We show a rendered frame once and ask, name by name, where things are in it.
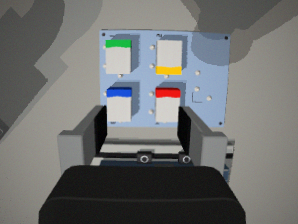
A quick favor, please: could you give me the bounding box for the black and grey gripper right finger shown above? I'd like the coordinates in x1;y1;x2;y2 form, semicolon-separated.
177;106;228;176

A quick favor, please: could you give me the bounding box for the white block with green end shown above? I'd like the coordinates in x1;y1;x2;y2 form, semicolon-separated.
106;40;132;74

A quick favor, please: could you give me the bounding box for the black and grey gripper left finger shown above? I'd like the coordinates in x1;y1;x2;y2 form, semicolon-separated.
57;105;107;176

